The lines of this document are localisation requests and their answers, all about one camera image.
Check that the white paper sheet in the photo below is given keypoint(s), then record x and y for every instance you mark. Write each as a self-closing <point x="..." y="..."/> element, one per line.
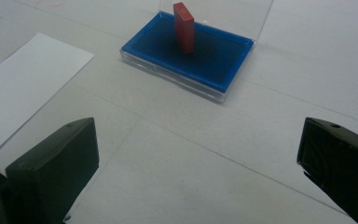
<point x="28" y="87"/>

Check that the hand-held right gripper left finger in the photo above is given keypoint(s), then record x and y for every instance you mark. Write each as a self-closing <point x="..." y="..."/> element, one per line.
<point x="52" y="168"/>

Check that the blue ink pad clear case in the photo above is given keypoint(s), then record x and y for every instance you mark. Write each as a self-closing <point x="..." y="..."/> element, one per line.
<point x="155" y="46"/>

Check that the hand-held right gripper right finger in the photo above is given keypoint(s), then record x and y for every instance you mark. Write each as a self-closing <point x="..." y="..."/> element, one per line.
<point x="338" y="155"/>

